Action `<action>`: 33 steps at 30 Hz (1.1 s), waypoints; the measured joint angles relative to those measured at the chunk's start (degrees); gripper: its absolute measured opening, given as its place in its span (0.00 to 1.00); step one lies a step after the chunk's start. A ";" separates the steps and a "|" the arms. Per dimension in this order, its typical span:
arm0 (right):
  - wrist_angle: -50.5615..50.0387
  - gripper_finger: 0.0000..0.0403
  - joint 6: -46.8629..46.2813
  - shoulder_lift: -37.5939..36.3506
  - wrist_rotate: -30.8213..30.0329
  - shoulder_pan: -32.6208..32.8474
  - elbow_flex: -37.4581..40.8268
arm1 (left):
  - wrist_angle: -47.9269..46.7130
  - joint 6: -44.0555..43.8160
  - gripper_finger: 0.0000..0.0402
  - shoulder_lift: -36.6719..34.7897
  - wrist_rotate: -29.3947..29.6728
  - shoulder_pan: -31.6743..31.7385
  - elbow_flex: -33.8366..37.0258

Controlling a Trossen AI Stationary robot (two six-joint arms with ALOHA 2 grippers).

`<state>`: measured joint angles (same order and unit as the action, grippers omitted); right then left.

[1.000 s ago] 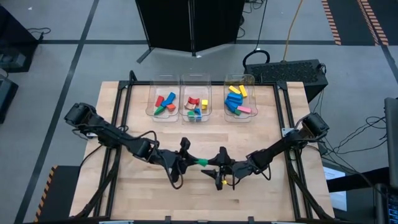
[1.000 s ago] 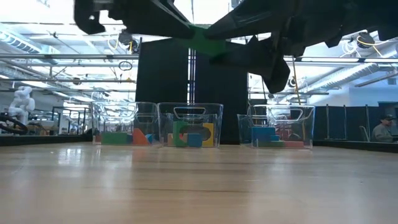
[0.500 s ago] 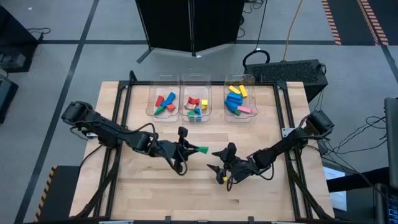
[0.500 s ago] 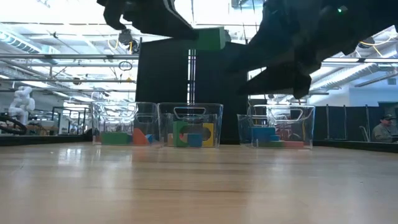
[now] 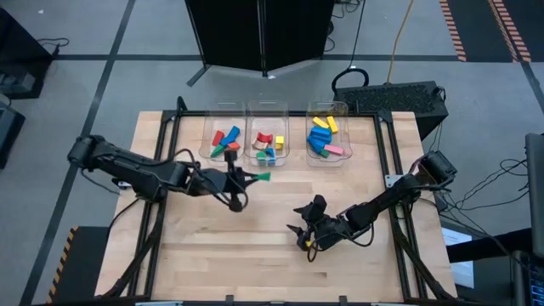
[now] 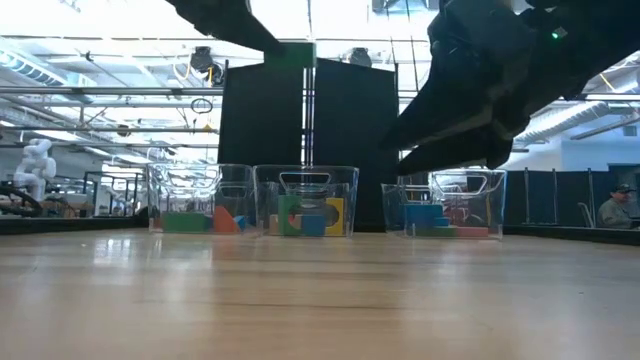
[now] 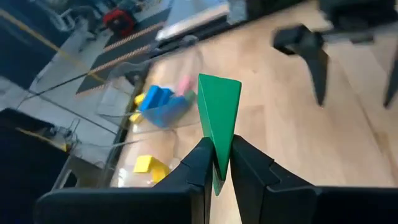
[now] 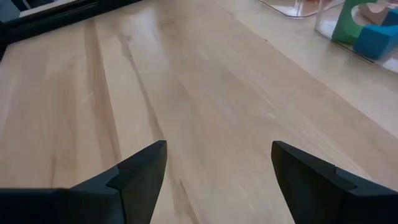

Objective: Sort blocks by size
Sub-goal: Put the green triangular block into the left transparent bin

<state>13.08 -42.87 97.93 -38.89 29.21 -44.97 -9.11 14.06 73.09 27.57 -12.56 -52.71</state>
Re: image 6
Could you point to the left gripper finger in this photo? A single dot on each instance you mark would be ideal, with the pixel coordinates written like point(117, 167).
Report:
point(225, 20)

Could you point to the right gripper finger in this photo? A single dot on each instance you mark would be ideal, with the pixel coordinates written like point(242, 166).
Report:
point(465, 150)
point(445, 115)

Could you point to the blue long block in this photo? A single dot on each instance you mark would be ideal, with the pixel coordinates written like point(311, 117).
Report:
point(422, 210)
point(425, 222)

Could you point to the pink long block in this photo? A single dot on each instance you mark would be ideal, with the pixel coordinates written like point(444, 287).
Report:
point(471, 232)

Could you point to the green long block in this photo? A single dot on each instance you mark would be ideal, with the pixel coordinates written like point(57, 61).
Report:
point(435, 231)

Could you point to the clear plastic bin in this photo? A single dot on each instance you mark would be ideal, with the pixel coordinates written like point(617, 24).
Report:
point(480, 200)
point(200, 195)
point(310, 180)

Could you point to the blue wooden block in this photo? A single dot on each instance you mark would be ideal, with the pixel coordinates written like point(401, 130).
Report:
point(313, 226)

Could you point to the orange triangular block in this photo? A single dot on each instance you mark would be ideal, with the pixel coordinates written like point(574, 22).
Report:
point(224, 222)

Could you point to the green curved block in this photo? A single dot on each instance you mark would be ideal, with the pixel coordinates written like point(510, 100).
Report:
point(185, 222)

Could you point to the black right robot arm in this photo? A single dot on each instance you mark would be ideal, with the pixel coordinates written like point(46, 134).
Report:
point(585, 45)

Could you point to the tall black partition screen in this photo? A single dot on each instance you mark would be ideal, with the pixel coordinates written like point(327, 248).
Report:
point(350, 130)

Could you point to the low black partition panels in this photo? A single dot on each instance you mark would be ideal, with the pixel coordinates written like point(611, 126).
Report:
point(555, 197)

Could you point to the black ceiling fixture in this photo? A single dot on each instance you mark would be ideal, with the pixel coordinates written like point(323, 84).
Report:
point(361, 57)

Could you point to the grey chair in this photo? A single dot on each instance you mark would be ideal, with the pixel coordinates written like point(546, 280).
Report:
point(586, 215)

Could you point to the person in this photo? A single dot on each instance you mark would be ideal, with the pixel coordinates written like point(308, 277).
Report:
point(617, 210)

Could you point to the natural wood block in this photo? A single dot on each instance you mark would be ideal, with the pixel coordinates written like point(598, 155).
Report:
point(273, 225)

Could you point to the white robot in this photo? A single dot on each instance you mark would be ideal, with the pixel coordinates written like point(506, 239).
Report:
point(37, 165)

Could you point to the black ceiling camera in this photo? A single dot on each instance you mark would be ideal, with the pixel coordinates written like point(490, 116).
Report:
point(202, 60)

